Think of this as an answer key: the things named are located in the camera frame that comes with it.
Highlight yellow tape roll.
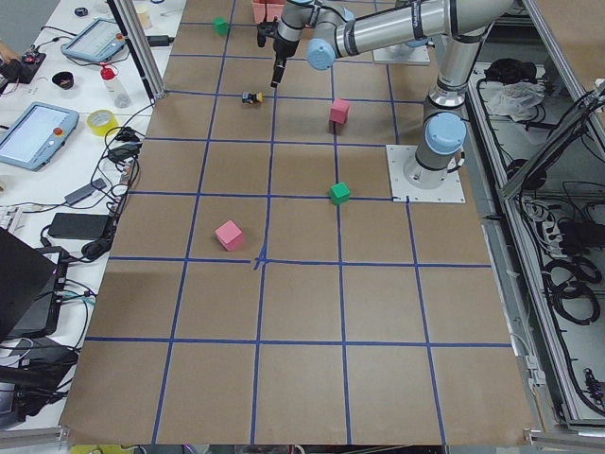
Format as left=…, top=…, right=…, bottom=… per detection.
left=86, top=110, right=119, bottom=137

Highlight white crumpled cloth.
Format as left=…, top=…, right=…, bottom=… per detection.
left=486, top=81, right=545, bottom=121

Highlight green cube near base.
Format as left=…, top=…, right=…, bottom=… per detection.
left=329, top=182, right=351, bottom=205

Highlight black small bowl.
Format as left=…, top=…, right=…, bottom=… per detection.
left=51, top=71, right=75, bottom=90

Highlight far teach pendant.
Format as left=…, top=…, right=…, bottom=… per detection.
left=60, top=18, right=126, bottom=63

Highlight teach pendant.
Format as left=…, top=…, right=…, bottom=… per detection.
left=1, top=102, right=79, bottom=171
left=60, top=18, right=126, bottom=63

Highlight black camera mount wrist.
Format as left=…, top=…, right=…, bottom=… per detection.
left=256, top=18, right=278, bottom=47

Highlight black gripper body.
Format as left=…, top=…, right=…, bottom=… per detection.
left=270, top=35, right=299, bottom=88

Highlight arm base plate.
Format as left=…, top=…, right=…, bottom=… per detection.
left=372, top=44, right=430, bottom=66
left=386, top=145, right=465, bottom=203

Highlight green cube near bin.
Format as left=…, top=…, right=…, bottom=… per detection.
left=213, top=17, right=230, bottom=36

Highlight pink plastic bin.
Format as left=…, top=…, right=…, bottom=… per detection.
left=251, top=0, right=285, bottom=24

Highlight black power adapter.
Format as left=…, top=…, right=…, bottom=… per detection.
left=48, top=213, right=110, bottom=240

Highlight pink cube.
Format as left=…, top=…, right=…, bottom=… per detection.
left=215, top=219, right=245, bottom=252
left=329, top=98, right=351, bottom=132

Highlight black laptop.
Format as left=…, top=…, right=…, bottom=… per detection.
left=1, top=230, right=67, bottom=341

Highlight near teach pendant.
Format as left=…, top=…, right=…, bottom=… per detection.
left=1, top=102, right=79, bottom=171

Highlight aluminium frame post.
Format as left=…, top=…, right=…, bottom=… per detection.
left=107, top=0, right=165, bottom=102

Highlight pink cube far side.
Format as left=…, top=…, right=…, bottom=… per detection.
left=215, top=219, right=245, bottom=252

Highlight pink cube near centre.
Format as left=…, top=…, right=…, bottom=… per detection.
left=329, top=98, right=351, bottom=132

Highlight yellow push button switch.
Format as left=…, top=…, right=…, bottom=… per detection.
left=241, top=92, right=264, bottom=105

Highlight red capped squeeze bottle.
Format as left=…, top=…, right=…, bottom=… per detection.
left=100, top=64, right=131, bottom=109

